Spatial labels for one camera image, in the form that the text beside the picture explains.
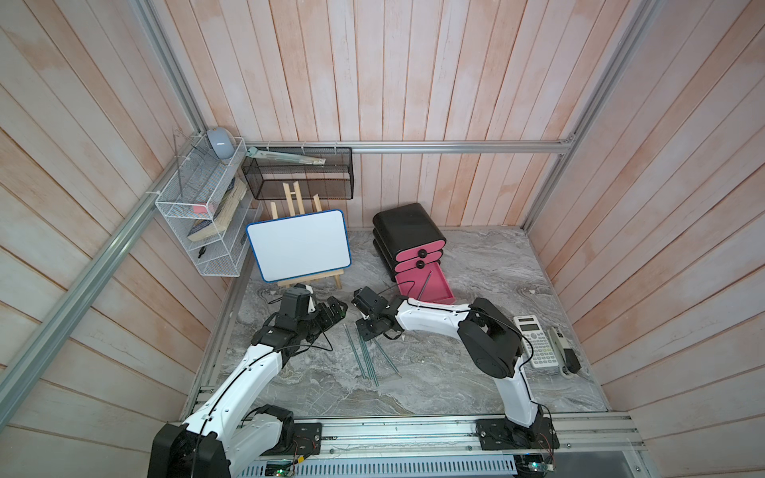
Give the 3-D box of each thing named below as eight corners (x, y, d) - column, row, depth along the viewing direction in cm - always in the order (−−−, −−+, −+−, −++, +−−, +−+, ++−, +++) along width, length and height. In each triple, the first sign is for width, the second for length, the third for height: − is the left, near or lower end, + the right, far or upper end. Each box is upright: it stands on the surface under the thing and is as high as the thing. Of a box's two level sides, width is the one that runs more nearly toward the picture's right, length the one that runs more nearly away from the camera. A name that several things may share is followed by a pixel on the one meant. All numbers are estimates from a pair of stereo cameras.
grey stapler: (562, 377, 85) (572, 371, 81) (544, 332, 94) (552, 325, 90) (573, 377, 85) (584, 371, 81) (555, 332, 94) (563, 325, 90)
